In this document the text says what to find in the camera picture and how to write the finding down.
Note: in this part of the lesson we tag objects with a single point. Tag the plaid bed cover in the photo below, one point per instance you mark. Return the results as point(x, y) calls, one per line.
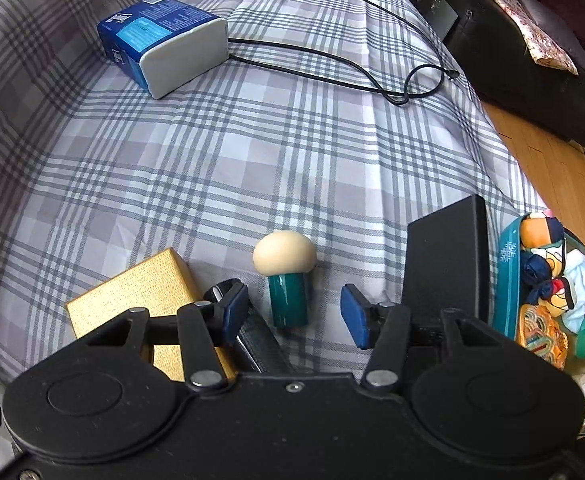
point(197, 170)

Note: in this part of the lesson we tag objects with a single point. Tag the grey cushion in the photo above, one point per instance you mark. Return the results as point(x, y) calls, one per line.
point(570, 35)

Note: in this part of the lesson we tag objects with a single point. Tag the small black object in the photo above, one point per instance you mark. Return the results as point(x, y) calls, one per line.
point(262, 345)

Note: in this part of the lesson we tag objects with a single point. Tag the floral cushion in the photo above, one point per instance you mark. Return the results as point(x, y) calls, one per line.
point(542, 45)

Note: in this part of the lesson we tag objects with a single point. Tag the teal and gold tin tray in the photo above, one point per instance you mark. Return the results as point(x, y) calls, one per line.
point(505, 285)

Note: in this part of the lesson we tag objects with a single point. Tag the colourful patterned pouch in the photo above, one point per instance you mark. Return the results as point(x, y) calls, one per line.
point(542, 337)

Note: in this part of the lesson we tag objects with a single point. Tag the black box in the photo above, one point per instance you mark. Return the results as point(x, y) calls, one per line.
point(447, 260)

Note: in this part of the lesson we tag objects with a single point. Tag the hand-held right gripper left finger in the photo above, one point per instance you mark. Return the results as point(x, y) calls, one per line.
point(235, 312)

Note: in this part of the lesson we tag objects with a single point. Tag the black leather sofa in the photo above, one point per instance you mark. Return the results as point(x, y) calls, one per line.
point(512, 90)

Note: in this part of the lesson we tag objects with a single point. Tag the grey flat panel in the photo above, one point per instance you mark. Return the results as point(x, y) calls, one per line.
point(437, 10)

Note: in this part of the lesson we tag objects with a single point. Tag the light blue cloth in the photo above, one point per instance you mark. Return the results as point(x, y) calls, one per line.
point(582, 280)

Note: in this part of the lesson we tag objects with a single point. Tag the gold box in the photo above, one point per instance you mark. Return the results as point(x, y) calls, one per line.
point(137, 285)

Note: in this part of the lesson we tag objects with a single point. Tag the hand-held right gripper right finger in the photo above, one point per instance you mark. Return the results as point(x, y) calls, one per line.
point(357, 316)

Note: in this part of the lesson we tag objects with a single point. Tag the blue and white tissue pack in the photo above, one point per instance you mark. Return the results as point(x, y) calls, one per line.
point(162, 35)

